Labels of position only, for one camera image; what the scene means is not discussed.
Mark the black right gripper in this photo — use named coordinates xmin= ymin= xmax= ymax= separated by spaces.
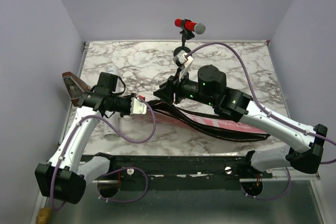
xmin=153 ymin=67 xmax=216 ymax=106

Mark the yellow wooden block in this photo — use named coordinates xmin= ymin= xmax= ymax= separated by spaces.
xmin=35 ymin=207 xmax=52 ymax=224

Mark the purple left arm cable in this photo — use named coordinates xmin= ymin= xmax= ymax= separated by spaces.
xmin=49 ymin=98 xmax=157 ymax=211

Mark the black microphone stand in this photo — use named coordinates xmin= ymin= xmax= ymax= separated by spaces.
xmin=173 ymin=28 xmax=195 ymax=57

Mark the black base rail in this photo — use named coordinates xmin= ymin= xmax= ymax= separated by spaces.
xmin=97 ymin=153 xmax=272 ymax=191

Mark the white shuttlecock tube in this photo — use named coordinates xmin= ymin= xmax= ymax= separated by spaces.
xmin=103 ymin=65 xmax=120 ymax=138

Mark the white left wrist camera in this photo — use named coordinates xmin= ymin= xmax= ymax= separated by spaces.
xmin=130 ymin=97 xmax=147 ymax=115

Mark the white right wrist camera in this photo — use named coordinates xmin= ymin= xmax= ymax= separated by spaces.
xmin=173 ymin=51 xmax=194 ymax=82

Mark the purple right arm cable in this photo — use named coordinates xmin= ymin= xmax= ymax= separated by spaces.
xmin=186 ymin=42 xmax=336 ymax=200

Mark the red microphone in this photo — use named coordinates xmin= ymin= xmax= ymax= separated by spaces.
xmin=174 ymin=19 xmax=206 ymax=35

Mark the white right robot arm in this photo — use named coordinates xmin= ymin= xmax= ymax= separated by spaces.
xmin=153 ymin=65 xmax=327 ymax=178

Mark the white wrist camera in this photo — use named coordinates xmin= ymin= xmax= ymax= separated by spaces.
xmin=130 ymin=97 xmax=147 ymax=115
xmin=173 ymin=51 xmax=194 ymax=82

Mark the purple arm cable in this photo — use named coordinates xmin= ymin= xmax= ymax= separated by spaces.
xmin=186 ymin=42 xmax=336 ymax=200
xmin=49 ymin=98 xmax=157 ymax=211

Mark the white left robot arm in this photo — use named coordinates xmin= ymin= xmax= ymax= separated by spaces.
xmin=35 ymin=72 xmax=153 ymax=204

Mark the pink racket bag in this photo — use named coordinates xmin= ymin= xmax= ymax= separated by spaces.
xmin=148 ymin=100 xmax=270 ymax=142

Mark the brown wooden metronome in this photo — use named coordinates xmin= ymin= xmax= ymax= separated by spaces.
xmin=62 ymin=71 xmax=90 ymax=107

